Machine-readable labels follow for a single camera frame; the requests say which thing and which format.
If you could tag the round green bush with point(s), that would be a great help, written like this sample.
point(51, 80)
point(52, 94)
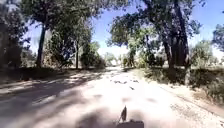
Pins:
point(90, 56)

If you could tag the pale dirt path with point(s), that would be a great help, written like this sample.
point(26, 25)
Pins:
point(100, 96)

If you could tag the slim tree with thin trunk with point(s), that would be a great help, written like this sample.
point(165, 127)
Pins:
point(77, 53)

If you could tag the robot's own part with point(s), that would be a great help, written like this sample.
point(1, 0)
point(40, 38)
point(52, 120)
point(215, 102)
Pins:
point(123, 115)

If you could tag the large tree with thick trunk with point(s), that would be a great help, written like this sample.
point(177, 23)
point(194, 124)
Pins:
point(180, 43)

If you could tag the tall tree with leaning trunk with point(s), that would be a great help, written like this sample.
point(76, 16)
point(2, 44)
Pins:
point(41, 46)

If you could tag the shaded grass verge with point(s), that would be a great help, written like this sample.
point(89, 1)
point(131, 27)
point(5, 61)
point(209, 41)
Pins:
point(186, 76)

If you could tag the dry grass strip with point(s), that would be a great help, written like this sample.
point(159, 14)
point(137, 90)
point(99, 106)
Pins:
point(30, 74)

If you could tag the group of green bushes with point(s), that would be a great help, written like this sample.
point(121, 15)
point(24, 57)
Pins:
point(201, 55)

